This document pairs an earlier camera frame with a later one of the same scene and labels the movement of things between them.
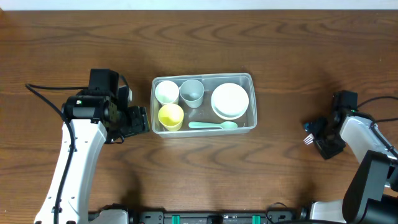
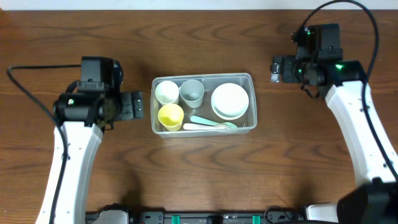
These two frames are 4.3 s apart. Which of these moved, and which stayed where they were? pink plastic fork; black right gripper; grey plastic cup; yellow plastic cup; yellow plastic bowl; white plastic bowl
Moved: pink plastic fork; black right gripper
Stayed: white plastic bowl; grey plastic cup; yellow plastic cup; yellow plastic bowl
